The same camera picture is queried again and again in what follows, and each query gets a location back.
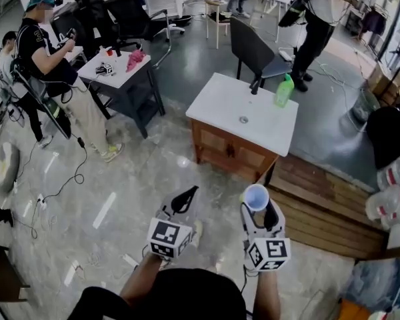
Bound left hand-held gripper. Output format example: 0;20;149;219
146;185;199;261

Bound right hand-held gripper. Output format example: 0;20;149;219
240;199;291;273

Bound person's left forearm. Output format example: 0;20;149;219
119;253;163;308

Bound black and green hanging pouch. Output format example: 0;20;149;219
41;97;73;139

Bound light blue plastic cup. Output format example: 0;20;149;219
244;183;270;213

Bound dark wooden cabinet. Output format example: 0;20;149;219
0;241;31;303

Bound white office chair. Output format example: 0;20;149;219
142;0;193;43

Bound person's right forearm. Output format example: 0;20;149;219
255;268;283;320

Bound wooden chair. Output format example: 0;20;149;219
205;0;233;49

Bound packs of water bottles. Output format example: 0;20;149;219
365;157;400;229

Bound pink cloth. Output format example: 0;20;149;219
125;49;147;73

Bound black floor cable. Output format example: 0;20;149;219
13;135;87;239

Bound green spray bottle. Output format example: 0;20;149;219
273;73;295;109

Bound small white-topped table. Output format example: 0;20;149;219
77;47;166;139

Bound wooden plank platform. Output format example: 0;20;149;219
266;155;387;259

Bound mesh waste bin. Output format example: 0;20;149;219
351;88;381;125

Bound grey hand-held gripper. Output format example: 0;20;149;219
95;63;116;77

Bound stack of cardboard boxes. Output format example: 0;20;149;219
368;61;400;105

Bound grey round stool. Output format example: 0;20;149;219
0;141;21;193

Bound black bag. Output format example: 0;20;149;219
366;103;400;169

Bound person's black shirt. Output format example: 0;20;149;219
68;268;247;320

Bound black office chair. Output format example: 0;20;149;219
51;0;117;59
105;0;173;68

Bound person's beige shoe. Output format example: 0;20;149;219
191;220;204;248

